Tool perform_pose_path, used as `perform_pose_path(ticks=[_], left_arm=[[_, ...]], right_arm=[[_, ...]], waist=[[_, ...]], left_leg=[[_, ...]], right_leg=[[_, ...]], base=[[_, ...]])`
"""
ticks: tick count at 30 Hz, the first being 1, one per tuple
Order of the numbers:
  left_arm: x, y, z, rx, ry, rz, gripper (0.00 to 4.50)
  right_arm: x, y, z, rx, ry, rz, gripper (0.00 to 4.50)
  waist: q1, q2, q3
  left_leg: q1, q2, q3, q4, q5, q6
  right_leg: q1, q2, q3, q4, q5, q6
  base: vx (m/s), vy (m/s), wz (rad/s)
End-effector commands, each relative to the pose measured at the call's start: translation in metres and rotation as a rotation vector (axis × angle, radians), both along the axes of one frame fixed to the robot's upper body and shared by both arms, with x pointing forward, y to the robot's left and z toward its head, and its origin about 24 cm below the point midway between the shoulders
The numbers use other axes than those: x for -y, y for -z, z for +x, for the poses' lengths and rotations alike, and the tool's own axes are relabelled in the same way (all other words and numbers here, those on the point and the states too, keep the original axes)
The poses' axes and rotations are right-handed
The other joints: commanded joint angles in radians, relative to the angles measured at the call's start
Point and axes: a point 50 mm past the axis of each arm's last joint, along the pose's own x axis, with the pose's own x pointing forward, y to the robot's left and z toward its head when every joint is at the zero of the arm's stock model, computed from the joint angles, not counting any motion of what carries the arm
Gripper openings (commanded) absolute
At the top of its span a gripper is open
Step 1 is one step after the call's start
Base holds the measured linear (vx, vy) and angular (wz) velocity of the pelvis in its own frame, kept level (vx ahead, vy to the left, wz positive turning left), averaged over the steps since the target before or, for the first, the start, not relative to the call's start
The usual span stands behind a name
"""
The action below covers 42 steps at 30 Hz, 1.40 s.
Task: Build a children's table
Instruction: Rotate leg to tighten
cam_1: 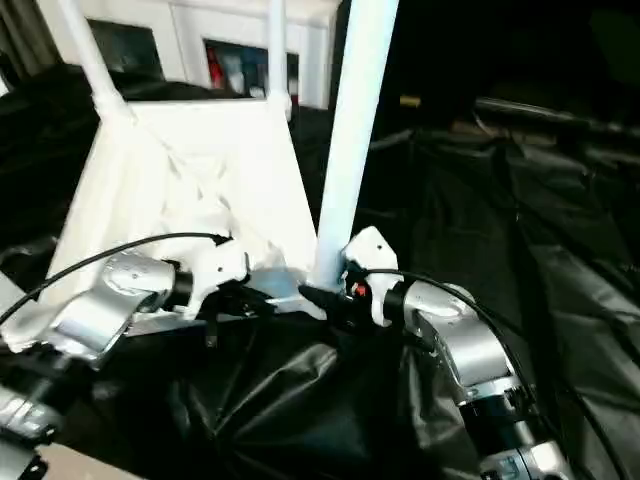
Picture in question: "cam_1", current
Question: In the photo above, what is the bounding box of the black plastic mat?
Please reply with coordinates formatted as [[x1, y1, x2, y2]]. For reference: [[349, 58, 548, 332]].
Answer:
[[0, 62, 640, 480]]

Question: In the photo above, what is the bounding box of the red carton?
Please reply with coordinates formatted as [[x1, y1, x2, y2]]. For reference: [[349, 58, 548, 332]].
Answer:
[[206, 45, 225, 89]]

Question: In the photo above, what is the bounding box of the grey metal bar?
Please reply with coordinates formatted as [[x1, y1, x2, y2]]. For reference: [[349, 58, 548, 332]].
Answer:
[[475, 97, 640, 138]]

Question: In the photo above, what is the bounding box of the white cabinet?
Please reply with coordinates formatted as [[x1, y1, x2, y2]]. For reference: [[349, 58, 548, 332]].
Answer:
[[40, 0, 341, 109]]

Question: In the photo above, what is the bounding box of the grey curtain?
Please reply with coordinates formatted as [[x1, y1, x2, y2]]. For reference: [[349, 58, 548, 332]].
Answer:
[[0, 0, 59, 86]]

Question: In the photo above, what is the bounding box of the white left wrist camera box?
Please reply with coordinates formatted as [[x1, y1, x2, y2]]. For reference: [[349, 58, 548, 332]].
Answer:
[[180, 235, 251, 311]]

